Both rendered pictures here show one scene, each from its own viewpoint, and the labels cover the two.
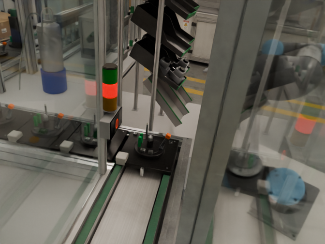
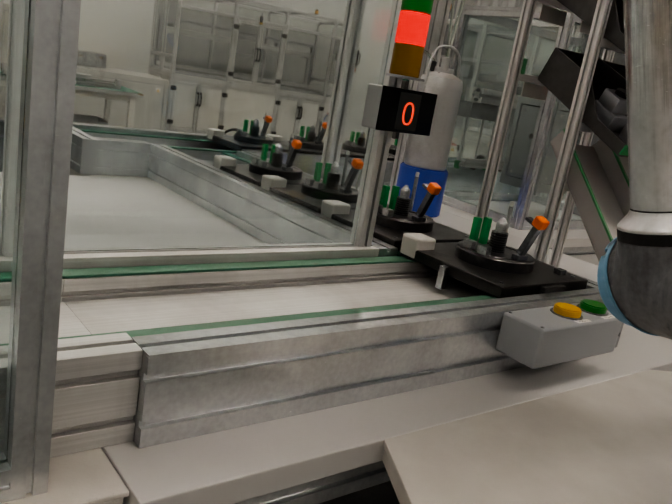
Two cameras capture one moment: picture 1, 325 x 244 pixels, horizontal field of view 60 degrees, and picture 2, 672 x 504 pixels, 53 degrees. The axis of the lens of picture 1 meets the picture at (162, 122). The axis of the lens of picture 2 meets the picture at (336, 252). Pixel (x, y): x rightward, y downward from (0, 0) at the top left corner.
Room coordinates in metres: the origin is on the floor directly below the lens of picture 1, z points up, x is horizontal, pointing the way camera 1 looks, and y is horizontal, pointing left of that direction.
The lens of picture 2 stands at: (-0.03, -0.55, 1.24)
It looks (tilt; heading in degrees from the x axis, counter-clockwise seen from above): 14 degrees down; 43
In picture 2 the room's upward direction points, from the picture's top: 10 degrees clockwise
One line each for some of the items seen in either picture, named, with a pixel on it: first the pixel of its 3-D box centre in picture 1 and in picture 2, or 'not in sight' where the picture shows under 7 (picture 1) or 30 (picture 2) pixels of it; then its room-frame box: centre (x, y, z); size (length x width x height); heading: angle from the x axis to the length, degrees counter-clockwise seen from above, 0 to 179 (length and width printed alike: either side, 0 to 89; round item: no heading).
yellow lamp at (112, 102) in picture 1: (110, 101); (406, 60); (0.86, 0.19, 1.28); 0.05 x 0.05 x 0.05
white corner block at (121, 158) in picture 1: (122, 158); (417, 246); (0.95, 0.15, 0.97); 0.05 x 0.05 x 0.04; 82
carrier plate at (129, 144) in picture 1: (149, 151); (492, 266); (1.03, 0.04, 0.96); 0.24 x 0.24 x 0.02; 82
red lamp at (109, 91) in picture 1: (109, 88); (412, 28); (0.86, 0.19, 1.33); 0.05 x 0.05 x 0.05
